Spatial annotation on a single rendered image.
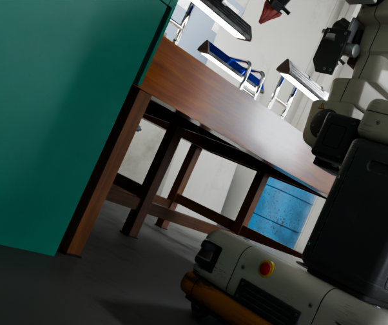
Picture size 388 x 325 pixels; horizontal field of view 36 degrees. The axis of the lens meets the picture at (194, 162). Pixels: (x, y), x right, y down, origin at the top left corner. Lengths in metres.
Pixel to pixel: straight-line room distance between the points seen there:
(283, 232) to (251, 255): 4.02
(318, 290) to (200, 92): 0.85
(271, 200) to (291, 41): 1.71
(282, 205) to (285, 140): 3.17
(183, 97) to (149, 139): 3.32
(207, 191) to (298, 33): 2.02
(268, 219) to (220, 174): 0.63
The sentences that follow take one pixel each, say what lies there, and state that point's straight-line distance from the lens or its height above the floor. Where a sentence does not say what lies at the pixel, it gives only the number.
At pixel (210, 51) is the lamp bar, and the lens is 3.39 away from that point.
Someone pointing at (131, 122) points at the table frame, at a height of 0.47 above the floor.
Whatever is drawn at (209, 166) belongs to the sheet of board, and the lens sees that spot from 5.49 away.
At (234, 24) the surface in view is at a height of 1.05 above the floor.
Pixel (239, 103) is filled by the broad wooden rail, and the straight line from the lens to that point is 2.32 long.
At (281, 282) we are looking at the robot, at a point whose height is 0.23.
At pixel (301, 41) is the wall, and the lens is 6.58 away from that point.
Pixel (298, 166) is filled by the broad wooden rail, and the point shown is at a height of 0.63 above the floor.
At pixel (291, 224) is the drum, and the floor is 0.36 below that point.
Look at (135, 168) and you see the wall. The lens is 5.39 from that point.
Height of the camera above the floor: 0.40
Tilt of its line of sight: 1 degrees up
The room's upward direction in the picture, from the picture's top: 24 degrees clockwise
